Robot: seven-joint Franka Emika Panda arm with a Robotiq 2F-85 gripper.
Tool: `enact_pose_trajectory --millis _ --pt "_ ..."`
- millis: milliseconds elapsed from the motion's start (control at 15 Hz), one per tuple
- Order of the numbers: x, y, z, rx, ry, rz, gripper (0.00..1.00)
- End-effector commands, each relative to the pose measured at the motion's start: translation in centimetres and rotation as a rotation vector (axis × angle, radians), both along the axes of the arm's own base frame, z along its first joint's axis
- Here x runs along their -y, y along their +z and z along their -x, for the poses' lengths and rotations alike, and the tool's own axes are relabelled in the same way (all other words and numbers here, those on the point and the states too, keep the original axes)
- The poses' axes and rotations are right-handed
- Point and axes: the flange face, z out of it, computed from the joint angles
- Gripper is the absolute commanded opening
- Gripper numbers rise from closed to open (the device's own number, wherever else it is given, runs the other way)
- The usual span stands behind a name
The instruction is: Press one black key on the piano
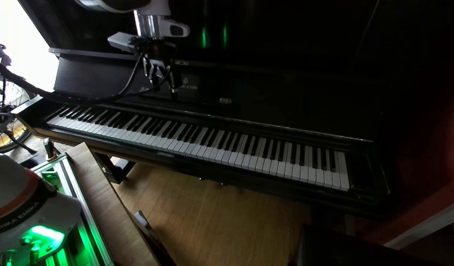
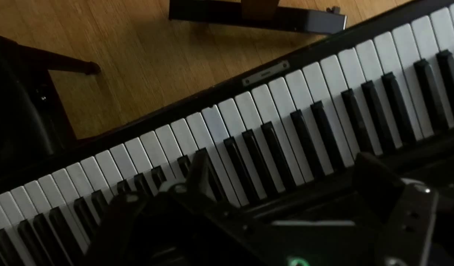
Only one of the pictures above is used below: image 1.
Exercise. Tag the bicycle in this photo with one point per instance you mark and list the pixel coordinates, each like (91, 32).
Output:
(5, 113)

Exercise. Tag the dark piano bench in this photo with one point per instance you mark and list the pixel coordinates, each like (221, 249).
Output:
(349, 249)

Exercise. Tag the wooden table board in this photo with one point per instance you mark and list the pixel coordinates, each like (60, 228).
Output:
(108, 212)

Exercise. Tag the black piano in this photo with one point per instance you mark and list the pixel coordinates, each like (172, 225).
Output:
(265, 98)

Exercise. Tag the black stand leg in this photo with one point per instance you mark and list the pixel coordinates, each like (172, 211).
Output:
(117, 171)

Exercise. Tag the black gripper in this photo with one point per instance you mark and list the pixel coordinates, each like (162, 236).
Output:
(154, 49)

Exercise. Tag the white robot base with green light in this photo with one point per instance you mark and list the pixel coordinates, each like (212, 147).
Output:
(24, 216)

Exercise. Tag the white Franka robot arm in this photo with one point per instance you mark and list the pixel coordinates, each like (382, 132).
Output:
(157, 24)

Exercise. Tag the small white clip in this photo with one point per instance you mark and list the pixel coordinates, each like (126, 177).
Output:
(141, 218)

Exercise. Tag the aluminium frame rail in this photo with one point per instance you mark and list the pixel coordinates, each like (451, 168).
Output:
(73, 197)

